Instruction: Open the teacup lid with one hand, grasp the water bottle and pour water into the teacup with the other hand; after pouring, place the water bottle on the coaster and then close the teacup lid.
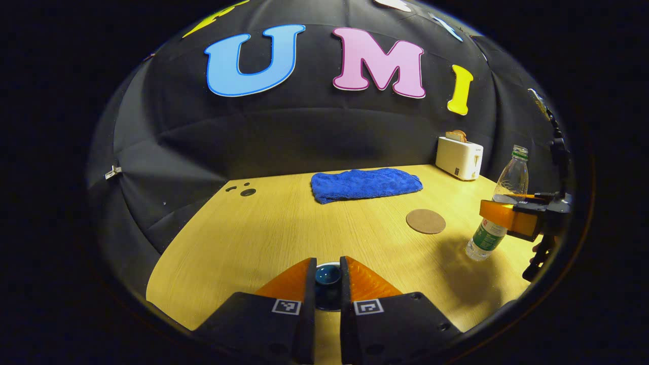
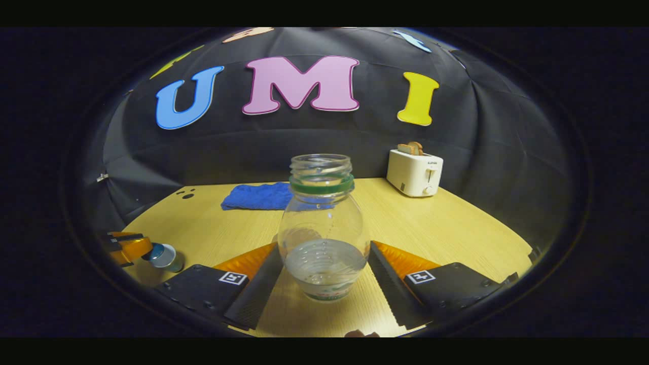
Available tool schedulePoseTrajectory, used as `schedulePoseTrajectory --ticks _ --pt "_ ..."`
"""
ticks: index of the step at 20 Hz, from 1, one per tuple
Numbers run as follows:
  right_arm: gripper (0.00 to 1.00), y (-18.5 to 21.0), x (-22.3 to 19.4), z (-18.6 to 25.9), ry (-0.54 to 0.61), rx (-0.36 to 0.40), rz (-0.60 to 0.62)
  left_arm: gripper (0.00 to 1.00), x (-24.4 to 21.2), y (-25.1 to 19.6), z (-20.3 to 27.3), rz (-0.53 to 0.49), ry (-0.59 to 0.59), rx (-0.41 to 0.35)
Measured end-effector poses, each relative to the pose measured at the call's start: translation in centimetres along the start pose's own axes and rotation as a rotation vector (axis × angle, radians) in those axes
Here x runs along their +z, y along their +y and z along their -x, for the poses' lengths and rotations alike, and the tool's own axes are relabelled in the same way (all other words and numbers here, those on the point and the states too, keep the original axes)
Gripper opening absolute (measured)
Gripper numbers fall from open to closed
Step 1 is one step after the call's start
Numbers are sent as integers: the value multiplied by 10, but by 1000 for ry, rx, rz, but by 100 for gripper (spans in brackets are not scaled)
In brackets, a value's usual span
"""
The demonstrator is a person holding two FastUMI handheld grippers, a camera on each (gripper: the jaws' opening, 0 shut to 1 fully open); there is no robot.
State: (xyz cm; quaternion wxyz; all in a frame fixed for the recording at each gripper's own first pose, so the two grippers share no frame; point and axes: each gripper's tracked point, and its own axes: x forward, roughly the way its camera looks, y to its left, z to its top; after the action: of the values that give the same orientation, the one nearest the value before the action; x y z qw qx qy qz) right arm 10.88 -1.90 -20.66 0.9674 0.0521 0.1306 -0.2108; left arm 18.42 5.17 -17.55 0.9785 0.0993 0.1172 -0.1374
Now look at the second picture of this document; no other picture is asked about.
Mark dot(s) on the clear plastic water bottle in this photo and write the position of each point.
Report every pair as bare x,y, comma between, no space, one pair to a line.
323,233

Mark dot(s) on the toast slice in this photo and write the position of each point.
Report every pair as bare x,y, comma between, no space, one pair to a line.
404,149
417,147

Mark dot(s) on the silver clip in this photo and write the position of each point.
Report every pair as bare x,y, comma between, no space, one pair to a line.
102,177

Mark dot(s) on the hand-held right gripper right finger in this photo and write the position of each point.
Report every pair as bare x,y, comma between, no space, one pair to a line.
390,294

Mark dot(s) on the blue towel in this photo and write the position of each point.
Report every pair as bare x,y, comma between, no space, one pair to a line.
253,196

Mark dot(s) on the white toaster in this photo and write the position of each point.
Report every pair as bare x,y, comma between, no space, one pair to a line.
413,175

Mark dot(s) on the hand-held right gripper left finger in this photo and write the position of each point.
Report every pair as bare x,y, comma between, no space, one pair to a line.
253,299

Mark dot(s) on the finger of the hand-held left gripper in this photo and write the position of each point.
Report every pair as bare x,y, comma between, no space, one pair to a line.
134,249
124,235

